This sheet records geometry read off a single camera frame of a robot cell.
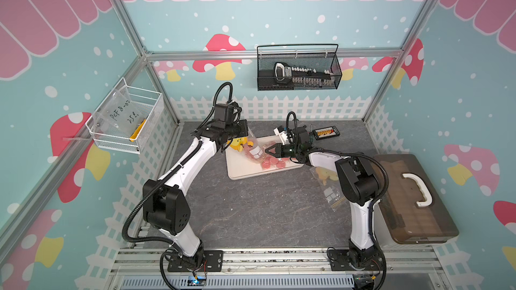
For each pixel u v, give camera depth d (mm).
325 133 1125
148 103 824
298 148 802
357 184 548
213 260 742
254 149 894
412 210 730
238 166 990
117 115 669
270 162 995
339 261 739
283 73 890
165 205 448
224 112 634
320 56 907
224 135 638
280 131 894
